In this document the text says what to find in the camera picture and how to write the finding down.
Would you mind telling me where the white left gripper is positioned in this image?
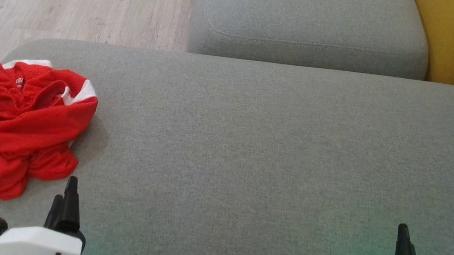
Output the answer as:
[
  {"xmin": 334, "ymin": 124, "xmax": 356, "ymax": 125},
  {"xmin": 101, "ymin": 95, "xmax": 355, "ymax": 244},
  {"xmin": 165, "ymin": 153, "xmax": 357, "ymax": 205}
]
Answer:
[{"xmin": 0, "ymin": 163, "xmax": 106, "ymax": 255}]

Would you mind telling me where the red and white sports shirt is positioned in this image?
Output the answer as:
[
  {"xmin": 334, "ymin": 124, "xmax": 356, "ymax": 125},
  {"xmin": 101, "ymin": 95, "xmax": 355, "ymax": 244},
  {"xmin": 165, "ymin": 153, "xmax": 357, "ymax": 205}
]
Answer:
[{"xmin": 0, "ymin": 52, "xmax": 104, "ymax": 214}]

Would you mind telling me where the large grey sofa seat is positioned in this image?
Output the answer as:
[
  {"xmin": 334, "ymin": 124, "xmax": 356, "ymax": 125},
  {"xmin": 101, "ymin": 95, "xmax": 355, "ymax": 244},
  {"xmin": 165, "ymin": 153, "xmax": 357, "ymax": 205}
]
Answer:
[{"xmin": 0, "ymin": 6, "xmax": 454, "ymax": 255}]

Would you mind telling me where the grey sofa seat cushion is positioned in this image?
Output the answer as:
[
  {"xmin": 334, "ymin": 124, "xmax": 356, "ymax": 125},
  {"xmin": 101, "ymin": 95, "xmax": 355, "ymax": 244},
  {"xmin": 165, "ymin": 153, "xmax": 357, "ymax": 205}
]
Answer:
[{"xmin": 185, "ymin": 0, "xmax": 440, "ymax": 94}]

